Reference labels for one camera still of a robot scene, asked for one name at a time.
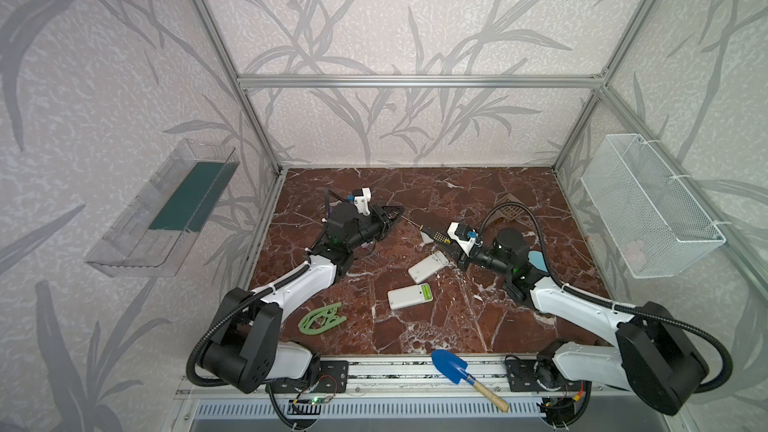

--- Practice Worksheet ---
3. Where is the white remote control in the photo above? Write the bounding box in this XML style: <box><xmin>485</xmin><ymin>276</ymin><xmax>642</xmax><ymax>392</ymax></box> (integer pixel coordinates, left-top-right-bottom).
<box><xmin>408</xmin><ymin>251</ymin><xmax>450</xmax><ymax>284</ymax></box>
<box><xmin>388</xmin><ymin>283</ymin><xmax>434</xmax><ymax>310</ymax></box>

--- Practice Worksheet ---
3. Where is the black yellow screwdriver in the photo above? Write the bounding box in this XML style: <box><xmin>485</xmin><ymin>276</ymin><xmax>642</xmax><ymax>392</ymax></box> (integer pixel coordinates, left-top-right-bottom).
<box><xmin>402</xmin><ymin>216</ymin><xmax>453</xmax><ymax>246</ymax></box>

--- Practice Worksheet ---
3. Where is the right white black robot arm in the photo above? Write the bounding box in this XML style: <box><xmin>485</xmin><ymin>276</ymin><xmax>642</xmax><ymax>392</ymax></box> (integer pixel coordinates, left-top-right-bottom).
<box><xmin>447</xmin><ymin>223</ymin><xmax>734</xmax><ymax>416</ymax></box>

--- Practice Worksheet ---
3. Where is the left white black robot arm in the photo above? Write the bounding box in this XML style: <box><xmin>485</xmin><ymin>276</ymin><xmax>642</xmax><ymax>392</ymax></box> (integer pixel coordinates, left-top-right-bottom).
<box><xmin>185</xmin><ymin>200</ymin><xmax>405</xmax><ymax>394</ymax></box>

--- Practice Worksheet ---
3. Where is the light blue spatula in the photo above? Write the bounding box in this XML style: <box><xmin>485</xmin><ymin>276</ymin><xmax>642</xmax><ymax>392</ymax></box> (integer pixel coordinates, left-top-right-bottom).
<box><xmin>528</xmin><ymin>251</ymin><xmax>548</xmax><ymax>272</ymax></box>

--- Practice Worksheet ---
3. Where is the green plastic hanger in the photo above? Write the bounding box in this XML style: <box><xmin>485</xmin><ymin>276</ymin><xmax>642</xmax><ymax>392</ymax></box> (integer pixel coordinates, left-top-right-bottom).
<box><xmin>298</xmin><ymin>302</ymin><xmax>347</xmax><ymax>336</ymax></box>

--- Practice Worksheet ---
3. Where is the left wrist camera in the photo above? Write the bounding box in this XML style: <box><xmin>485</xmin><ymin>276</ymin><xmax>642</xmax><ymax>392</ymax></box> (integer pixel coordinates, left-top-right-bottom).
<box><xmin>348</xmin><ymin>187</ymin><xmax>372</xmax><ymax>216</ymax></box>

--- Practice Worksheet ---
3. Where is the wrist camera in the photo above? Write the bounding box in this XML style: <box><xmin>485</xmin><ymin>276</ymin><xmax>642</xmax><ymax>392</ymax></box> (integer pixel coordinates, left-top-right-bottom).
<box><xmin>348</xmin><ymin>187</ymin><xmax>372</xmax><ymax>216</ymax></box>
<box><xmin>448</xmin><ymin>222</ymin><xmax>483</xmax><ymax>258</ymax></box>

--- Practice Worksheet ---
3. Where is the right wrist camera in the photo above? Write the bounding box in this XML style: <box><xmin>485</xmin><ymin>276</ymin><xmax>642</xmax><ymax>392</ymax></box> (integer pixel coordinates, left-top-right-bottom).
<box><xmin>448</xmin><ymin>222</ymin><xmax>483</xmax><ymax>258</ymax></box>

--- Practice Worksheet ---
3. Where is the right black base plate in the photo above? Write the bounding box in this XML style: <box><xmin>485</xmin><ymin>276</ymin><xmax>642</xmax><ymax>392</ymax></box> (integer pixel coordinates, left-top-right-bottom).
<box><xmin>504</xmin><ymin>355</ymin><xmax>582</xmax><ymax>396</ymax></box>

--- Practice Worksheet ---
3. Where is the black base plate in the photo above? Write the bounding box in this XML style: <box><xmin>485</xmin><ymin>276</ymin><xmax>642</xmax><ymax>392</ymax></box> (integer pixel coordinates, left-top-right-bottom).
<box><xmin>269</xmin><ymin>359</ymin><xmax>350</xmax><ymax>395</ymax></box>
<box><xmin>504</xmin><ymin>355</ymin><xmax>582</xmax><ymax>396</ymax></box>

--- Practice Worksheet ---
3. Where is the blue shovel wooden handle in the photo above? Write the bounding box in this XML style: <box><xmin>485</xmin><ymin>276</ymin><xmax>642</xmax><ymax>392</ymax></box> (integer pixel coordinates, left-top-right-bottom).
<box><xmin>431</xmin><ymin>350</ymin><xmax>510</xmax><ymax>413</ymax></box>

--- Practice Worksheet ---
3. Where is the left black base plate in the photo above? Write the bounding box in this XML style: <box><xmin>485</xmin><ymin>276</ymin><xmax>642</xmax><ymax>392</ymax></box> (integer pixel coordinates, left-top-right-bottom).
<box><xmin>269</xmin><ymin>359</ymin><xmax>350</xmax><ymax>395</ymax></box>

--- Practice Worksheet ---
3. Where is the white wire basket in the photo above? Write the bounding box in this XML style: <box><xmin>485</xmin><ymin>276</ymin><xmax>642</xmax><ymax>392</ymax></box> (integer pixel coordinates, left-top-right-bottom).
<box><xmin>581</xmin><ymin>134</ymin><xmax>726</xmax><ymax>279</ymax></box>

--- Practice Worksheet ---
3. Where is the aluminium front rail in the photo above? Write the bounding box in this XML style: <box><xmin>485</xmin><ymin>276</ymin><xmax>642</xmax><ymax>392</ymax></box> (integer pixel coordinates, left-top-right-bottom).
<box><xmin>173</xmin><ymin>355</ymin><xmax>685</xmax><ymax>400</ymax></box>

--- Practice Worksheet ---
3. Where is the clear plastic wall bin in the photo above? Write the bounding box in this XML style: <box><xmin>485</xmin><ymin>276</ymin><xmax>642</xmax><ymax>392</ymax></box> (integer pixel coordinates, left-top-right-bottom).
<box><xmin>85</xmin><ymin>139</ymin><xmax>240</xmax><ymax>278</ymax></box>

